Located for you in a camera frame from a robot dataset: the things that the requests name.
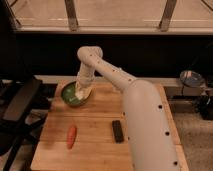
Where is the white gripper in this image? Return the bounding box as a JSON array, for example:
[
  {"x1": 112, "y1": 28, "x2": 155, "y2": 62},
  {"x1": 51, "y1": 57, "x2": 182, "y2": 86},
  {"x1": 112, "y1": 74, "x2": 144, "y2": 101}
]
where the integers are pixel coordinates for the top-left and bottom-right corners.
[{"x1": 76, "y1": 79, "x2": 92, "y2": 95}]

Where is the white sponge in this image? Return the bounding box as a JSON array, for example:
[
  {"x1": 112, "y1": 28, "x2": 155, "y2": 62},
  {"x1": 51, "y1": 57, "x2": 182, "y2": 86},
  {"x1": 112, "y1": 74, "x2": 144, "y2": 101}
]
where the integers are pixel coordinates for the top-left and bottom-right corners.
[{"x1": 75, "y1": 91, "x2": 87, "y2": 100}]

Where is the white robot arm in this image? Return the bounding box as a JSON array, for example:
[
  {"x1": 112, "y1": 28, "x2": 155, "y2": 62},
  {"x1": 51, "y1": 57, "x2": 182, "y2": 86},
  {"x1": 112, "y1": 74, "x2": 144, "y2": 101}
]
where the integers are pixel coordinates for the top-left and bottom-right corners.
[{"x1": 75, "y1": 46, "x2": 180, "y2": 171}]

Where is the green ceramic bowl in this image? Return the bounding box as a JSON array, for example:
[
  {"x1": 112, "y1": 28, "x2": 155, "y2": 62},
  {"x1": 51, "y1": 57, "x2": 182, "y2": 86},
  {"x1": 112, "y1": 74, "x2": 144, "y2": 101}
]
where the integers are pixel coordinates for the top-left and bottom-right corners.
[{"x1": 61, "y1": 82, "x2": 91, "y2": 107}]

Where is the orange carrot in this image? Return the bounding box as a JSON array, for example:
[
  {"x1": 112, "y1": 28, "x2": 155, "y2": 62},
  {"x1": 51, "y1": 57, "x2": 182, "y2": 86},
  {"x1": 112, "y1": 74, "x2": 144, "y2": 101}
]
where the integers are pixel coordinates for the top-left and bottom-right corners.
[{"x1": 67, "y1": 125, "x2": 77, "y2": 149}]

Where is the black rectangular bar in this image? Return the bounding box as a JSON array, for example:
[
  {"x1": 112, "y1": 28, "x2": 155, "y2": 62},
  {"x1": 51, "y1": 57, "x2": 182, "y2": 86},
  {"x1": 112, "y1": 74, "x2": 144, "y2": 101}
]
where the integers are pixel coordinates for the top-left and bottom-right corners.
[{"x1": 112, "y1": 120, "x2": 124, "y2": 143}]

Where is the black office chair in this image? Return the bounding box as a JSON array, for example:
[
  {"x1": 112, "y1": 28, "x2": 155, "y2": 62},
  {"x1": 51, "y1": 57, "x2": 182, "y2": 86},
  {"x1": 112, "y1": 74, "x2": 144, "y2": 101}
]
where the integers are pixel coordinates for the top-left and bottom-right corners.
[{"x1": 0, "y1": 78, "x2": 50, "y2": 171}]

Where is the blue round plate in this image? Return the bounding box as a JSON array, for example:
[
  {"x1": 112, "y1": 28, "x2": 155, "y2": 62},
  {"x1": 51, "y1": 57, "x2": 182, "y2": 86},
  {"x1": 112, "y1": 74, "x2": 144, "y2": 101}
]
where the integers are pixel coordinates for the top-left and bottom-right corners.
[{"x1": 180, "y1": 70, "x2": 204, "y2": 87}]

